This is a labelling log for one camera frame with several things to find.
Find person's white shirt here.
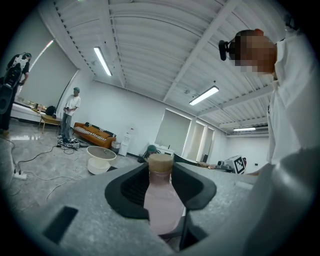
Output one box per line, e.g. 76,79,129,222
246,27,317,251

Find floor electronics boxes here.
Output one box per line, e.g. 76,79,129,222
57,137,81,151

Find black cable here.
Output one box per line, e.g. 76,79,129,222
14,144,64,174

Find low wooden table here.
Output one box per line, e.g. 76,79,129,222
38,113,62,134

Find low white cabinet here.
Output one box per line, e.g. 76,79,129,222
154,143,175,158

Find black head-worn camera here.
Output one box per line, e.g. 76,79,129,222
218,37,237,62

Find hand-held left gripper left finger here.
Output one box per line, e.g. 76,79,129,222
32,161,176,256

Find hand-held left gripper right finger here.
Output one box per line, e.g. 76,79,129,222
171,161,259,254

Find striped sofa throw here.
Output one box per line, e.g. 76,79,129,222
74,121,111,138

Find small grey waste bin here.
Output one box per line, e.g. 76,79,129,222
110,140,122,154

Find large grey roller blind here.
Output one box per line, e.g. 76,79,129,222
17,39,79,109

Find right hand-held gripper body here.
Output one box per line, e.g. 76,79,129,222
216,154,248,174

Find white long counter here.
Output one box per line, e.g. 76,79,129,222
9,100,44,124

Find orange sofa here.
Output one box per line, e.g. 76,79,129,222
72,121,117,150

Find round white basket table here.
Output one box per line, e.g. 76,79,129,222
86,145,118,175

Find black backpack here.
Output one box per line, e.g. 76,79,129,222
45,105,57,120

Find small tan cylindrical object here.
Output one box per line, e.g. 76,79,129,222
143,153,186,236

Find white water dispenser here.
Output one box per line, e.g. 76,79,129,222
118,126,136,157

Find white cable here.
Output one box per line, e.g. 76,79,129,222
24,168,89,202

